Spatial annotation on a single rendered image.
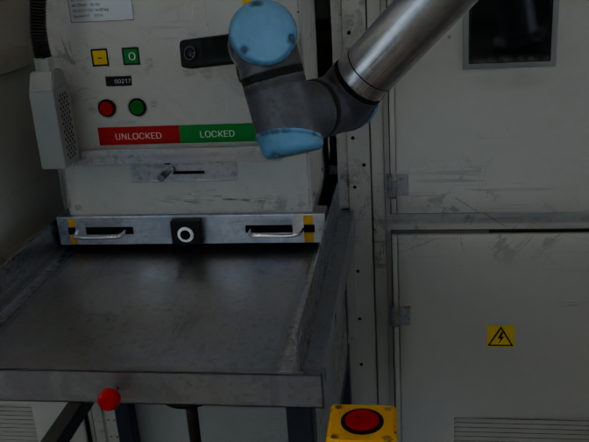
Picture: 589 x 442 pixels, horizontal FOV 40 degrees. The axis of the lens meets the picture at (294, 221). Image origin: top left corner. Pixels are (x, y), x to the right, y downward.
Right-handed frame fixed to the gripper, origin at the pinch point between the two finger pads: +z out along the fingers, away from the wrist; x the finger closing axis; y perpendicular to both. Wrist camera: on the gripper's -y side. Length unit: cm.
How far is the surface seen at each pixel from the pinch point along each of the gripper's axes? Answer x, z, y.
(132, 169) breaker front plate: -17.7, 12.5, -21.8
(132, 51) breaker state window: 4.0, 6.1, -18.8
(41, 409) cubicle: -77, 60, -56
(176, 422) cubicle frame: -82, 54, -22
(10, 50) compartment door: 8, 24, -44
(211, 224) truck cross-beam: -29.6, 10.9, -7.8
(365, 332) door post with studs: -61, 35, 25
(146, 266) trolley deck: -36.3, 9.4, -20.9
